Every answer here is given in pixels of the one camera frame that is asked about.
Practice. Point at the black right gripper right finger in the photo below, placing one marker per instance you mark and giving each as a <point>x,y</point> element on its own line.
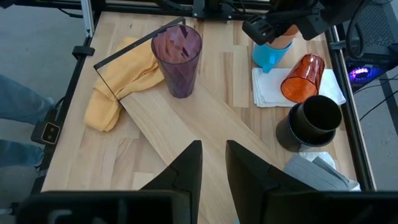
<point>245,180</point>

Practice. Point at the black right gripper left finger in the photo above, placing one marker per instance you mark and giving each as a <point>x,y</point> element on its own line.
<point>189,174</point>

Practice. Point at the peach plastic cup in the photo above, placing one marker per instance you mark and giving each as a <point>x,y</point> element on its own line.
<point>283,40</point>

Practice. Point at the blue mug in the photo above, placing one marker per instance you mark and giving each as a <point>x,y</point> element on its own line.
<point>267,56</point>

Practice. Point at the glossy black enamel mug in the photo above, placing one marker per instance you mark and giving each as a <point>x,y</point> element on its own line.
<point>286,133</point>

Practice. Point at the orange faceted plastic tumbler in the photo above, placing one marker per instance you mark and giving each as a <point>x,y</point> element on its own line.
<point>303,81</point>

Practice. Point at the matte black tall cup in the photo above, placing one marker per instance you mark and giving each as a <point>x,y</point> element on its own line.
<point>317,115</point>

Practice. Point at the purple faceted plastic tumbler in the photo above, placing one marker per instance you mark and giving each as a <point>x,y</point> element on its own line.
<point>178,62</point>

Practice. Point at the black computer tower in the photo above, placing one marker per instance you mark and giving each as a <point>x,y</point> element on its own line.
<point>373,31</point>

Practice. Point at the grey cloth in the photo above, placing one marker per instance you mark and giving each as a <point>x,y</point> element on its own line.
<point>314,174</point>

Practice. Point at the white crumpled cloth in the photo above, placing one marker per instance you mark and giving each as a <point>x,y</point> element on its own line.
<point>323,155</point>

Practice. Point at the white folded napkin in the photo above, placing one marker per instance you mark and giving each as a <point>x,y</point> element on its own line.
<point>267,90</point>

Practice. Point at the yellow waffle cloth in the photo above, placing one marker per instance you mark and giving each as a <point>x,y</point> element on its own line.
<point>124,77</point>

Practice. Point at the person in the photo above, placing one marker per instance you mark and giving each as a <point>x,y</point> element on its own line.
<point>18,99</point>

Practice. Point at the wooden shelf with black frame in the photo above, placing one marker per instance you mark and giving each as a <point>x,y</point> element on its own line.
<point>192,124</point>

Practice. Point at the black table-level camera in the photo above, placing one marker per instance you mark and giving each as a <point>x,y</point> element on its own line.
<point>49,132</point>

